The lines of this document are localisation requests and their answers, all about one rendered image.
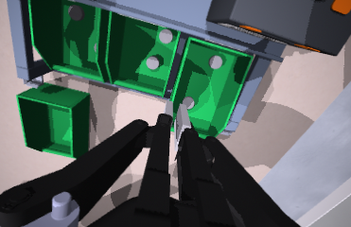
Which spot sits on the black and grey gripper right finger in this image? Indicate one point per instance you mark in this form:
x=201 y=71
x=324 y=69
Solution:
x=239 y=201

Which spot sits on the dark grey metal shelf rack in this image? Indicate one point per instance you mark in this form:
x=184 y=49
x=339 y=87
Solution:
x=188 y=16

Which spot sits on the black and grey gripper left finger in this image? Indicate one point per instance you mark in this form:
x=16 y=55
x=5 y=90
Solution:
x=64 y=197

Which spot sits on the black tool case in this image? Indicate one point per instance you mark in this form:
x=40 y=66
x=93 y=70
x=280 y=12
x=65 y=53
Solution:
x=322 y=26

